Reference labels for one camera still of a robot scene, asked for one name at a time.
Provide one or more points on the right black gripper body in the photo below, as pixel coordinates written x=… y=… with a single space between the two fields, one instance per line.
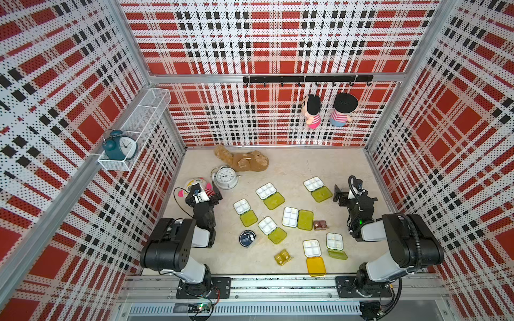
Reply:
x=344 y=202

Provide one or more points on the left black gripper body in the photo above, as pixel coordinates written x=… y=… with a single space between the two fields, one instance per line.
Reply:
x=213 y=201

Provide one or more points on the green pillbox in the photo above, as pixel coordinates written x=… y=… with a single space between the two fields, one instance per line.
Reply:
x=335 y=246
x=274 y=233
x=270 y=196
x=246 y=214
x=318 y=190
x=298 y=218

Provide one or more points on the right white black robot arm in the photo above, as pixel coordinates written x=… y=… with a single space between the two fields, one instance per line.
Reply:
x=411 y=244

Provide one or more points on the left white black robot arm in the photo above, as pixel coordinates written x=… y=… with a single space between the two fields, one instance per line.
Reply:
x=168 y=250

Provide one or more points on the silver alarm clock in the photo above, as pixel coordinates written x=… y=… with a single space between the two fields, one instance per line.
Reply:
x=224 y=177

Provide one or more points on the small brown pill case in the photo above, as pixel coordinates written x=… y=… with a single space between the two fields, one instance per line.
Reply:
x=320 y=225

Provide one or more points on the round dark blue tin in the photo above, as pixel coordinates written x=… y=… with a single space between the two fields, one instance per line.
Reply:
x=247 y=238

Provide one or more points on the yellow pillbox open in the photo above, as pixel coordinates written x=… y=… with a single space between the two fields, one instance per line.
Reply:
x=315 y=263

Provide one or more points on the brown plush bear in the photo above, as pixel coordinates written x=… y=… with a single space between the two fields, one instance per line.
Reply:
x=246 y=161

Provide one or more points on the green circuit board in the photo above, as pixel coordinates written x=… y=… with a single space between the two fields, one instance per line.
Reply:
x=192 y=308

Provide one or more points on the doll with black hat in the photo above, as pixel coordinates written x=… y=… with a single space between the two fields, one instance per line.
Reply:
x=344 y=105

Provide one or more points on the teal alarm clock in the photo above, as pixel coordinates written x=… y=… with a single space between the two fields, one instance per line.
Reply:
x=118 y=146

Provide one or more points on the doll with pink striped shirt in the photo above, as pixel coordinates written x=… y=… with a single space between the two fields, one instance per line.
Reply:
x=310 y=110

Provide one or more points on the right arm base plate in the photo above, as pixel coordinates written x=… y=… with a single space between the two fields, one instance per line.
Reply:
x=348 y=287

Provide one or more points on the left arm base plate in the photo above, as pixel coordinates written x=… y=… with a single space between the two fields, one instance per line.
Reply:
x=211 y=288

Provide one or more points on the white wire shelf basket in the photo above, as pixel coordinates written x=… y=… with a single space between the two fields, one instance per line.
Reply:
x=141 y=122

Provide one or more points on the aluminium rail front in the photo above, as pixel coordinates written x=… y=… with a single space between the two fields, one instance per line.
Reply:
x=280 y=288

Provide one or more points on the black hook rail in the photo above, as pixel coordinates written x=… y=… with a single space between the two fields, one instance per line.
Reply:
x=350 y=79

